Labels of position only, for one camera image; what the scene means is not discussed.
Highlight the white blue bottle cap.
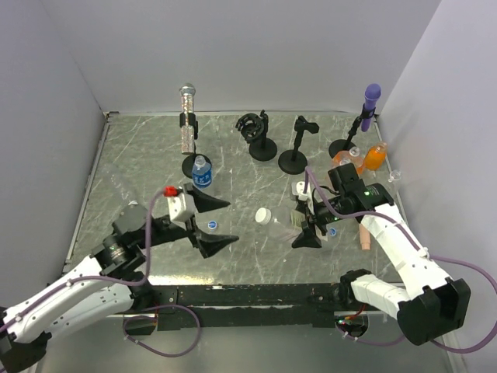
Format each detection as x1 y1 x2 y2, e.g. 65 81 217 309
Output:
207 220 218 231

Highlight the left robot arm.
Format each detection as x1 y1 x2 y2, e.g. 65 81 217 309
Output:
1 183 238 372

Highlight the blue label water bottle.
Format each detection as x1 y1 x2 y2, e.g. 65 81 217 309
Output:
192 155 212 189

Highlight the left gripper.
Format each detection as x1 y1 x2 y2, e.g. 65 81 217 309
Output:
137 183 239 256

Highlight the purple cable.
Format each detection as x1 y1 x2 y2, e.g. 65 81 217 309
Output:
304 166 497 354
0 190 179 335

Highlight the clear capless bottle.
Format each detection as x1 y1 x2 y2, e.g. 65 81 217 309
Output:
388 169 401 193

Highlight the black shock mount stand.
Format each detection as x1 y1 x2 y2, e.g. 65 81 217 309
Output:
235 110 277 162

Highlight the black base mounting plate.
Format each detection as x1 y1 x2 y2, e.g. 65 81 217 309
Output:
106 283 385 331

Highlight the black purple microphone stand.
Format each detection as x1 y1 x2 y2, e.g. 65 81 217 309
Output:
328 104 376 158

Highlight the black glitter microphone stand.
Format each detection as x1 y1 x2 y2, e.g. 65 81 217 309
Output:
179 113 212 179

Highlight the clear white-capped tea bottle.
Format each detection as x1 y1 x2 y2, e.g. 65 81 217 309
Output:
255 206 302 244

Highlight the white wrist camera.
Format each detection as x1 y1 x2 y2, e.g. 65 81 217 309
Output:
290 181 311 202
163 186 196 222

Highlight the orange square bottle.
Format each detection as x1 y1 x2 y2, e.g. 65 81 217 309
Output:
332 147 364 176

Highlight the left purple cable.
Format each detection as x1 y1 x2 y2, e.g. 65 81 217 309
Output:
0 190 179 335

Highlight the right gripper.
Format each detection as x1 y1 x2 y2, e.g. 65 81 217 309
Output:
290 194 353 249

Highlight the black empty clip stand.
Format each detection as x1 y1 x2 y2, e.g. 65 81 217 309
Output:
278 116 319 175

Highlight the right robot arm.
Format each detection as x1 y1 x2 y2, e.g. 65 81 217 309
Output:
292 164 471 346

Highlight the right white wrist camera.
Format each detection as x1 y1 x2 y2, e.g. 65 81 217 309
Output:
290 181 311 202

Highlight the aluminium rail frame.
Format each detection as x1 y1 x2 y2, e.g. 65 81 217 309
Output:
19 110 467 373

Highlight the pink beige microphone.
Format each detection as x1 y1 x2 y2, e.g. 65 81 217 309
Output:
359 224 371 250

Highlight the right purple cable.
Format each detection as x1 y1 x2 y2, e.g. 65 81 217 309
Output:
304 166 497 354

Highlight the orange round bottle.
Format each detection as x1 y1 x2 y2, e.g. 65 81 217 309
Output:
364 142 388 171

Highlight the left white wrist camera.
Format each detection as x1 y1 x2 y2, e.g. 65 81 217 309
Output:
163 186 196 222

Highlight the glitter silver microphone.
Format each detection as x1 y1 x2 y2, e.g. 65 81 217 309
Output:
179 83 196 155

